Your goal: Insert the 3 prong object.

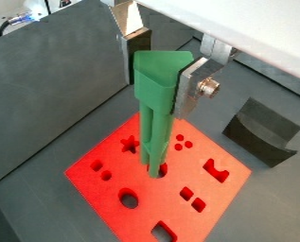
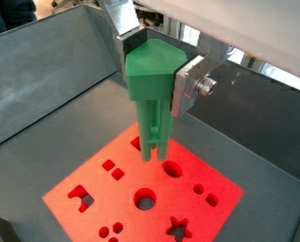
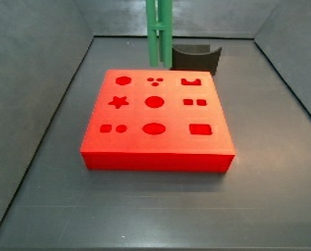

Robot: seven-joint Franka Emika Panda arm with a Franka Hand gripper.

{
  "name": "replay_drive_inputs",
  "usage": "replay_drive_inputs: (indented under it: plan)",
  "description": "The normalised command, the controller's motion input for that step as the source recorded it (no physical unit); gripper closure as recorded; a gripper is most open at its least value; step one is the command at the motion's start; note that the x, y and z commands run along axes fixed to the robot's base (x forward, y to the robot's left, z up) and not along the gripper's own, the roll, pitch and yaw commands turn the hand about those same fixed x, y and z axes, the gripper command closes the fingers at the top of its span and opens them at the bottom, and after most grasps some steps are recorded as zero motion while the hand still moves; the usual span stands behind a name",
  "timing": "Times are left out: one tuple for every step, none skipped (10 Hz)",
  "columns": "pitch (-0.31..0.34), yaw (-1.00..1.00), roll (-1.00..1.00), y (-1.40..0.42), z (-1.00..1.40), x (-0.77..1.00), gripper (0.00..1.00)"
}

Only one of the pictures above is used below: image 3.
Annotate green three-prong peg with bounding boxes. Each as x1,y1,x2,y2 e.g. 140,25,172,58
147,0,172,68

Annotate red shape-sorter block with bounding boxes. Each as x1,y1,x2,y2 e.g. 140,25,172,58
81,70,235,173

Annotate black curved foam block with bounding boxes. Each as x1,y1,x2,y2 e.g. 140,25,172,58
172,44,222,75

